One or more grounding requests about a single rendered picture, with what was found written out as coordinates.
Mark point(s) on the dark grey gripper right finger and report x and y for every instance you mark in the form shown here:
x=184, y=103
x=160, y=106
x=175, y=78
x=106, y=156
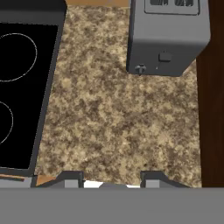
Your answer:
x=152, y=176

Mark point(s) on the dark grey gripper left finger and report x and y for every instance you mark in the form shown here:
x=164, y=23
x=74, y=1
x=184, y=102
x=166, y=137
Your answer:
x=72, y=176

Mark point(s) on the grey toaster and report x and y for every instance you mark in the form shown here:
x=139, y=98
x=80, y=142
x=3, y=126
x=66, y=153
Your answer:
x=167, y=38

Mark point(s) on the dark brown wooden cupboard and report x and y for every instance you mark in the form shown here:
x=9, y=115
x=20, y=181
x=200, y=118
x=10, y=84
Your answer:
x=211, y=116

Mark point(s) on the black hob with grey frame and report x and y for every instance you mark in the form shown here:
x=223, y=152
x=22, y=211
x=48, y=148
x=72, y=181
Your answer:
x=26, y=87

